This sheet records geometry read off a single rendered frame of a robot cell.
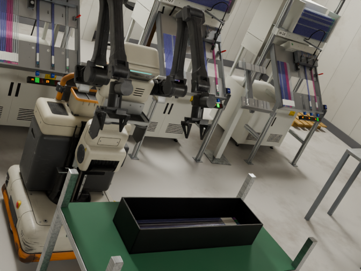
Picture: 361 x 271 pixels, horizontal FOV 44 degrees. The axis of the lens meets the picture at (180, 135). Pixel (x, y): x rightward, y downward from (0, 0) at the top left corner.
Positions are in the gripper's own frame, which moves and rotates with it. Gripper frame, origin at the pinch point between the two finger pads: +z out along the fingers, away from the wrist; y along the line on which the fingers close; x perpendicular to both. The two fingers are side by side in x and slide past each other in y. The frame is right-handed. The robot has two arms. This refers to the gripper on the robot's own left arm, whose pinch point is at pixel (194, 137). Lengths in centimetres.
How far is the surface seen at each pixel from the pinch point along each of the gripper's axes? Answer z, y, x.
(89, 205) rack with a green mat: 28, -57, -17
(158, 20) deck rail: -89, 72, 174
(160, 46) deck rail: -66, 72, 165
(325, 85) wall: -86, 469, 307
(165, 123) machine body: 1, 110, 204
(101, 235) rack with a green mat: 35, -57, -31
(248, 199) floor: 61, 168, 134
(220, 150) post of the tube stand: 22, 171, 188
